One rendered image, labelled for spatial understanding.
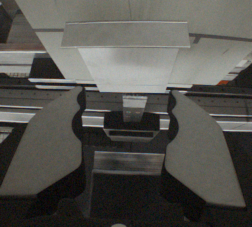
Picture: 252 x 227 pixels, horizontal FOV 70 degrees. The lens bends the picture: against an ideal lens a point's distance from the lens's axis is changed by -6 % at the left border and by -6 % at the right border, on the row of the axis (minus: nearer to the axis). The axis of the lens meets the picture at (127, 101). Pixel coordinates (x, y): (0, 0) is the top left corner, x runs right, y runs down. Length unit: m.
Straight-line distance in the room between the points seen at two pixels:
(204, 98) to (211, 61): 0.33
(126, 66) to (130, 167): 0.11
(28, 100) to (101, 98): 0.19
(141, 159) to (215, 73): 0.12
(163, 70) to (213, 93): 0.35
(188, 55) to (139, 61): 0.04
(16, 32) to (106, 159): 0.20
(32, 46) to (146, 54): 0.15
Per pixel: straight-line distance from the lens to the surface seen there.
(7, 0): 0.30
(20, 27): 0.29
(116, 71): 0.20
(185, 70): 0.20
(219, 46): 0.17
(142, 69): 0.19
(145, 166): 0.22
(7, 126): 0.73
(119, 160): 0.22
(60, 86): 0.26
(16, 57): 0.28
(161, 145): 0.74
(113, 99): 0.48
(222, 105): 0.53
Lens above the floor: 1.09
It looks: 19 degrees down
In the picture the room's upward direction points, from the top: 178 degrees counter-clockwise
